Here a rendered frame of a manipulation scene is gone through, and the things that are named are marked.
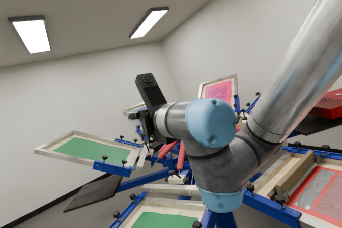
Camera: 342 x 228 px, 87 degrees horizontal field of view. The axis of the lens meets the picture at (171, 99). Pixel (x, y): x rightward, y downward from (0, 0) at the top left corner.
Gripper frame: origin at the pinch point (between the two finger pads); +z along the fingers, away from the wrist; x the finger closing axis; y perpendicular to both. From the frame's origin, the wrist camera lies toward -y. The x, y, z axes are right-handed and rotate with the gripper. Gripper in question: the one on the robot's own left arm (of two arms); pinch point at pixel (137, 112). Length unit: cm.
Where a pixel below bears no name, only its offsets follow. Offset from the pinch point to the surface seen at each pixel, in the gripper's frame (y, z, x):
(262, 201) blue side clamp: 59, 6, 58
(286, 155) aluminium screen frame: 55, 17, 107
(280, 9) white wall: -94, 81, 270
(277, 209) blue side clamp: 60, -2, 58
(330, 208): 62, -16, 76
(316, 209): 63, -12, 72
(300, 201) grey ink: 62, -5, 73
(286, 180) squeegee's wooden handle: 53, 0, 73
